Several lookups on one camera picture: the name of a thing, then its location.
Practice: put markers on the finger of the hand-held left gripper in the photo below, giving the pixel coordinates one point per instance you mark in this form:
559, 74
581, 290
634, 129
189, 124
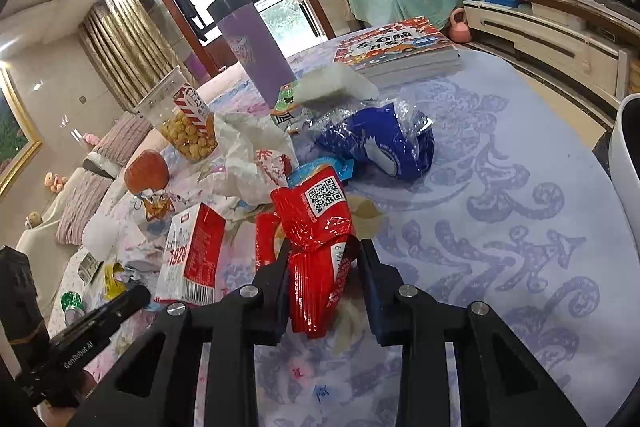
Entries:
125, 304

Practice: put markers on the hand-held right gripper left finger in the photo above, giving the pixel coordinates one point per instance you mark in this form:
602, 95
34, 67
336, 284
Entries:
277, 307

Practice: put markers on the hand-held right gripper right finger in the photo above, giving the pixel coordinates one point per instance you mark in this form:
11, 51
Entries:
372, 302

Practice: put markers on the red snack packet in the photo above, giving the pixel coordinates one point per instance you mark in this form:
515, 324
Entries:
315, 267

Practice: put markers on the red white milk carton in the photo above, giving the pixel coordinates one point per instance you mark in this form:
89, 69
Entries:
200, 252

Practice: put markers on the blue plastic bag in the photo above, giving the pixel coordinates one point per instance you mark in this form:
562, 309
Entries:
380, 147

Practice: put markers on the white round bin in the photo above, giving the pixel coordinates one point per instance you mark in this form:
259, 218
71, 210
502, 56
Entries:
625, 147

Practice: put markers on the yellow wrapper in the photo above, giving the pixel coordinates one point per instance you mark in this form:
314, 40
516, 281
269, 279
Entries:
112, 284

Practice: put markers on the green can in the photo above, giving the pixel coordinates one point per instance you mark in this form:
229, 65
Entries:
72, 304

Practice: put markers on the white crumpled tissue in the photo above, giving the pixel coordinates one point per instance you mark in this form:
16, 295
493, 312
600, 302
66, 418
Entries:
105, 232

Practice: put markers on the brown plush toy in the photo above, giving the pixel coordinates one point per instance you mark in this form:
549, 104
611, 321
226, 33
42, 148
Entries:
33, 219

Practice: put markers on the orange cartoon packet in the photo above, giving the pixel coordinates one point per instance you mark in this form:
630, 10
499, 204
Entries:
155, 207

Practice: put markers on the pink striped cushion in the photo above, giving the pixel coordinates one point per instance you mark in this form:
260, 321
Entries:
125, 137
82, 207

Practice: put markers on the pink plush toy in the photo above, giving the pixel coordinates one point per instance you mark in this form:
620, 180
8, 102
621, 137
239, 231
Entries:
55, 182

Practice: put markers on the red apple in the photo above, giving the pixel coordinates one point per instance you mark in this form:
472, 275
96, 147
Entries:
146, 172

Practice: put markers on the light blue snack packet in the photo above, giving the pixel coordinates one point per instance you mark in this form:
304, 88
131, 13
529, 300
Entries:
345, 168

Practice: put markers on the blue patterned tablecloth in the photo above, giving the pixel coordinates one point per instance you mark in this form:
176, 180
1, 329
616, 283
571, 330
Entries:
500, 232

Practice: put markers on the white crumpled plastic bag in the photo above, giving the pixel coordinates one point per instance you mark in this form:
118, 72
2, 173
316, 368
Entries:
245, 157

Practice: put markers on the gold framed painting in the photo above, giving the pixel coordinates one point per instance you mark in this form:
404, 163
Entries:
12, 132

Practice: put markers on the clear popcorn cup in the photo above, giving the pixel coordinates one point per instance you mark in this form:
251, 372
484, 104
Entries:
192, 137

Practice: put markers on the green snack packet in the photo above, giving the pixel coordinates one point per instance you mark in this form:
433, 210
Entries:
286, 99

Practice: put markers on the white tissue pack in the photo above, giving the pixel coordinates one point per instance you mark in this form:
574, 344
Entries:
330, 84

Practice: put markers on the purple tumbler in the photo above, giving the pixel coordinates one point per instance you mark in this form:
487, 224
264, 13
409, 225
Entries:
252, 52

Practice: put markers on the pink kettlebell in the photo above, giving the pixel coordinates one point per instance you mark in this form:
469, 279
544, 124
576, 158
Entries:
459, 29

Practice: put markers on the dark hanging clothes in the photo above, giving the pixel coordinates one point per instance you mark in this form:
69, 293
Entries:
187, 12

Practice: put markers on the white television cabinet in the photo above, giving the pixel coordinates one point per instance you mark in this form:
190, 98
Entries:
540, 37

